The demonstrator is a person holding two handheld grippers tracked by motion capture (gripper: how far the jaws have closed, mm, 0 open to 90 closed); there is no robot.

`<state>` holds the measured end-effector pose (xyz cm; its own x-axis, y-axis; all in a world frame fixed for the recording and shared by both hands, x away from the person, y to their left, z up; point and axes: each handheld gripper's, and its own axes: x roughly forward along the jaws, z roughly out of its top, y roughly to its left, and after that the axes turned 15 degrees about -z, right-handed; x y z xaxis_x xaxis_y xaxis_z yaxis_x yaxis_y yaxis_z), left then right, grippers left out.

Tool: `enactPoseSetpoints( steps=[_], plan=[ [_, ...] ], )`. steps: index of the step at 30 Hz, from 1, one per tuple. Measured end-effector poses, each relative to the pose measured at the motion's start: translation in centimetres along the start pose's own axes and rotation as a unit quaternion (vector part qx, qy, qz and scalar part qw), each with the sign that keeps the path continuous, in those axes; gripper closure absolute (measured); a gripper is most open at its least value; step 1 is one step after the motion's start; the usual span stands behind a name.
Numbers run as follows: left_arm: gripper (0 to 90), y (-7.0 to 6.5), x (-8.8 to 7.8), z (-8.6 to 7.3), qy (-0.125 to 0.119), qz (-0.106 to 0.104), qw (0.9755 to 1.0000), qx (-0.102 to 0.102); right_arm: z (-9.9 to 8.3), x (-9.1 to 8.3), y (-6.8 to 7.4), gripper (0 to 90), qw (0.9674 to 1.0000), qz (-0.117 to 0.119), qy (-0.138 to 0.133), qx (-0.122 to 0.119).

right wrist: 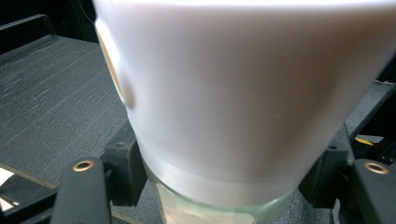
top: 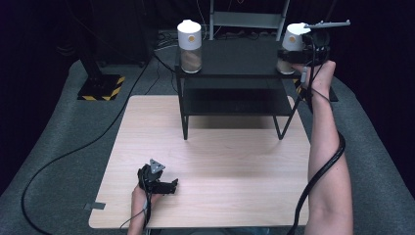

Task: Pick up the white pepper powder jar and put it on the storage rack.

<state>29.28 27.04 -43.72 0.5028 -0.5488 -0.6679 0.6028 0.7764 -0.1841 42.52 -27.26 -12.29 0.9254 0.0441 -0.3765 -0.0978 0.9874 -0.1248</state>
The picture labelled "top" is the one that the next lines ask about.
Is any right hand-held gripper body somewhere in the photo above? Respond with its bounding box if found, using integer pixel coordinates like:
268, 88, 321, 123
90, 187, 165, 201
301, 19, 351, 66

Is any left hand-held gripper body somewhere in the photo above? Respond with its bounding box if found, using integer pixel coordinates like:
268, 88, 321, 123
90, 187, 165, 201
136, 159, 166, 194

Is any white-lidded clear jar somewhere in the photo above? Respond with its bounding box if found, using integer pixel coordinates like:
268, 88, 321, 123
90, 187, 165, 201
276, 22, 311, 75
176, 19, 204, 74

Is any black metal shelf rack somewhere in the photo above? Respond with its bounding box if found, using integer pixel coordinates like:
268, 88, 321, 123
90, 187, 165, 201
174, 32, 314, 141

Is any person's left hand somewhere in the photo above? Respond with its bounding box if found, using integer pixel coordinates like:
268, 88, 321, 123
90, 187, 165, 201
130, 183, 164, 213

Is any person's right hand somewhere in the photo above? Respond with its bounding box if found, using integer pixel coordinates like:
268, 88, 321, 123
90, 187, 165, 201
292, 60, 337, 99

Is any grey metal stand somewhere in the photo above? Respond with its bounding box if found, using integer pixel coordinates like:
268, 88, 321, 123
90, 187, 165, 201
208, 0, 291, 42

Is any grey tape piece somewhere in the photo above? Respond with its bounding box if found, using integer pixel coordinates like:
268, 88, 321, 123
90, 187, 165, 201
83, 202, 107, 211

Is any left hand-held gripper cable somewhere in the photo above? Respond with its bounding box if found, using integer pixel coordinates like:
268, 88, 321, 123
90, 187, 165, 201
119, 192, 154, 235

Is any hand-held gripper cable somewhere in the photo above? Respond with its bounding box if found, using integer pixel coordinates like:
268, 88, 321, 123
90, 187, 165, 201
119, 192, 154, 235
287, 32, 346, 235

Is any thick black floor cable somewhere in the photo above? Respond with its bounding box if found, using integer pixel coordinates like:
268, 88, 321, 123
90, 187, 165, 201
21, 58, 155, 235

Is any thin black floor cable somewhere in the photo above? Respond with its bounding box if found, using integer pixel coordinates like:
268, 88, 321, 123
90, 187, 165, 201
145, 53, 179, 96

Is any right hand-held gripper cable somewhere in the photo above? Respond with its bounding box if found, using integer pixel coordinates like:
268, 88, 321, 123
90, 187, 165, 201
287, 32, 346, 235

